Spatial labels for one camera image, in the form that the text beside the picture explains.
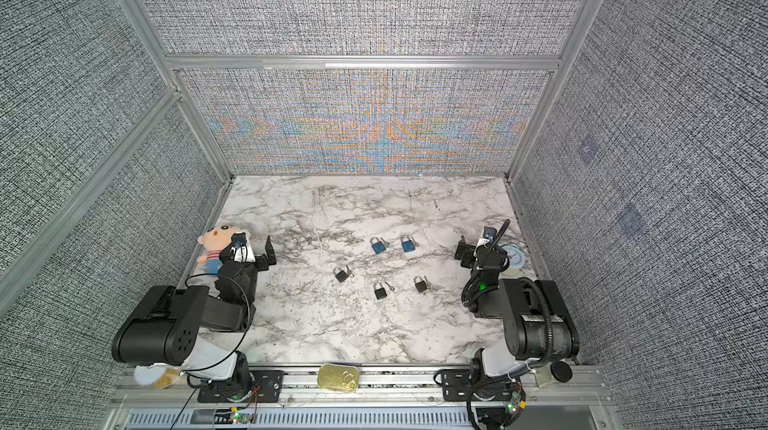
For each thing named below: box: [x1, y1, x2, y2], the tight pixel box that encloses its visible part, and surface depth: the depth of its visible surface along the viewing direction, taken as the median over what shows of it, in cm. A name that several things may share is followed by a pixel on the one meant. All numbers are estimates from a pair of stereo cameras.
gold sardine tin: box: [317, 363, 359, 393], surface depth 73 cm
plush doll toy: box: [197, 223, 234, 275], surface depth 94 cm
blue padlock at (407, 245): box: [401, 234, 416, 253], surface depth 102 cm
